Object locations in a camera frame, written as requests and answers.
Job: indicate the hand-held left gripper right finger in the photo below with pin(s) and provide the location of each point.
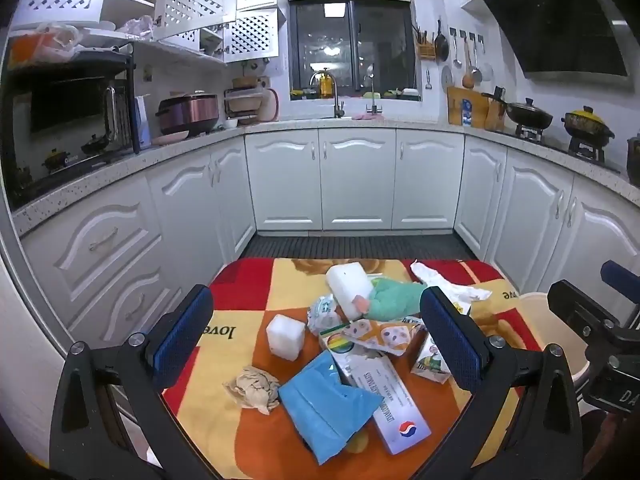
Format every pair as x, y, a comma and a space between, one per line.
450, 340

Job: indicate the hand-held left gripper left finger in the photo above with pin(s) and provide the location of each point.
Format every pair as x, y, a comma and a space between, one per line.
182, 340

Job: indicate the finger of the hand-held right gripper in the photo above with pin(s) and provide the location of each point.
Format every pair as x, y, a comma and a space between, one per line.
575, 307
617, 274

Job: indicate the white plastic bucket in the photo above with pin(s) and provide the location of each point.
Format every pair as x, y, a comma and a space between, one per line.
545, 330

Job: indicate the white tissue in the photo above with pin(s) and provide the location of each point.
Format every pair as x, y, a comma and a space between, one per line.
440, 280

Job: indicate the brown paper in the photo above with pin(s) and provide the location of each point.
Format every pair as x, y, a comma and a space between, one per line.
252, 389

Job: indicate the small white foam cube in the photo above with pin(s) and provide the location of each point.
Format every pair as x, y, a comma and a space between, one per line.
285, 337

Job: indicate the large white foam block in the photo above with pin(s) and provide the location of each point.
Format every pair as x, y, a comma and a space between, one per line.
345, 280

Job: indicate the white wrapper ball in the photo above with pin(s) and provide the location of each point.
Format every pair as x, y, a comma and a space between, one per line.
324, 310

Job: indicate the green white drink carton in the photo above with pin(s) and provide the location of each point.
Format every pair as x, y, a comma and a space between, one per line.
427, 362

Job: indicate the dotted orange white packet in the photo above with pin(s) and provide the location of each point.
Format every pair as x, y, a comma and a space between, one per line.
385, 335

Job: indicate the green cloth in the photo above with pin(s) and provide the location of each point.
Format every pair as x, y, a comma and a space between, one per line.
397, 300

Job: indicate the printed red yellow blanket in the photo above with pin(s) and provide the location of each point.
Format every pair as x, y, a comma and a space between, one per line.
240, 285

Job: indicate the long white cardboard box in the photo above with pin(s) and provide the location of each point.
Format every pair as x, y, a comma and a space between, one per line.
395, 410

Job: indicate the rainbow print packet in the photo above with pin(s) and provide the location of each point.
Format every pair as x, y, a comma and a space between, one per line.
337, 342

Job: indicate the gas stove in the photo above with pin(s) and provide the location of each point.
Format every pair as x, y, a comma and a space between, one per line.
565, 147

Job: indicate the blue plastic bag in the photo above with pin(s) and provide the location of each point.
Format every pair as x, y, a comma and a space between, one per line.
325, 410

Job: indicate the black wok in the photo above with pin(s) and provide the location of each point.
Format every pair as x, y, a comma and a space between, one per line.
530, 116

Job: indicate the white base cabinets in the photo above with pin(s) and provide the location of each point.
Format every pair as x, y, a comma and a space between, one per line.
350, 180

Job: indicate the wooden knife block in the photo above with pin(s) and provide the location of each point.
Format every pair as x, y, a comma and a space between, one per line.
496, 112

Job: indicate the pink plate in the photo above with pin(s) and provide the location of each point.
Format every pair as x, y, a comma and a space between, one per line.
170, 138

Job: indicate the wooden cutting board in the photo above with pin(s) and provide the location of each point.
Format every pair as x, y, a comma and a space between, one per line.
465, 107

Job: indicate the copper rice cooker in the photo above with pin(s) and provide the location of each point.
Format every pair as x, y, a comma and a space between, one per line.
190, 112

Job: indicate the dish rack with bowls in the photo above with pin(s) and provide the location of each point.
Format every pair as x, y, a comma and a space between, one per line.
245, 102

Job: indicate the hanging wooden spoon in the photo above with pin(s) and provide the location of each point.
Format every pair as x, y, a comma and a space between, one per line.
468, 79

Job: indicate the small steel water tap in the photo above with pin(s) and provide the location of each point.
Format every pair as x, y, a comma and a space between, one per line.
373, 105

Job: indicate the black microwave oven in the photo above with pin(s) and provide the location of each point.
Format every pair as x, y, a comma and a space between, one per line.
60, 115

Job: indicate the steel kitchen faucet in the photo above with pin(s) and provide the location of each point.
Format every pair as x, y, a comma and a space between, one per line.
339, 105

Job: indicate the black range hood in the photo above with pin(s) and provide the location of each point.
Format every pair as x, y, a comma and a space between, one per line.
560, 20

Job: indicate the yellow oil bottle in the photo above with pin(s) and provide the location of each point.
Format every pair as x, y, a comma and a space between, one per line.
326, 85

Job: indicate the hanging black frying pan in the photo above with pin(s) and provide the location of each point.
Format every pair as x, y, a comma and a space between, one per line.
441, 46

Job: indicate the wooden chopstick holder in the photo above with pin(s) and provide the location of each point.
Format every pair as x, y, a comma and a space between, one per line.
425, 50

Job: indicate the dark kitchen window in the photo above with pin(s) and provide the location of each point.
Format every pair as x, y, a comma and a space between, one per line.
350, 45

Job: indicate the orange plastic bag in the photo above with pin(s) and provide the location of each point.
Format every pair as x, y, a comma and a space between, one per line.
35, 49

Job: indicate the white lattice wall cabinets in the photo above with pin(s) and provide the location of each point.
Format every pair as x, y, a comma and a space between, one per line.
195, 0

